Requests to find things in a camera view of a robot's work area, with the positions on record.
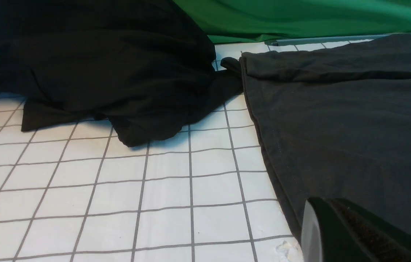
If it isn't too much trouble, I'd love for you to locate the gray metal bar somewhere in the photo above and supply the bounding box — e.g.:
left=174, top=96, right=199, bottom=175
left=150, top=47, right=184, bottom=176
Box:
left=265, top=34, right=390, bottom=46

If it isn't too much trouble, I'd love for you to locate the black crumpled cloth pile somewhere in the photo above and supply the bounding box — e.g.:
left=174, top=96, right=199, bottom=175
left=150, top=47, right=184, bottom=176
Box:
left=0, top=0, right=242, bottom=147

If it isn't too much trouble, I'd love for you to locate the green backdrop cloth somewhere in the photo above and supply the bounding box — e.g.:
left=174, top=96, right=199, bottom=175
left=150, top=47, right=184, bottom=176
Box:
left=175, top=0, right=411, bottom=44

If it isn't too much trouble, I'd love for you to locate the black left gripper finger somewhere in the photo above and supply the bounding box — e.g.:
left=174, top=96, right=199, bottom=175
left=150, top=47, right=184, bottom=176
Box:
left=301, top=197, right=411, bottom=262

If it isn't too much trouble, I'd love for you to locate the gray long sleeve shirt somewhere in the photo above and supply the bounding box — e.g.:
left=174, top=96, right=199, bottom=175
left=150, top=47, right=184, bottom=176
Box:
left=221, top=34, right=411, bottom=240

